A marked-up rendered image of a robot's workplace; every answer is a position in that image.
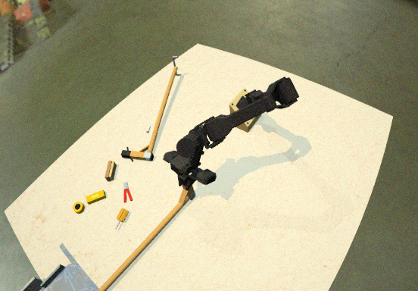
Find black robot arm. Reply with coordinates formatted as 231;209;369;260
170;77;299;176

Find red-handled pliers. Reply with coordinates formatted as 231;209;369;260
123;182;133;203

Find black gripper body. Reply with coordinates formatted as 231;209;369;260
163;150;217;185

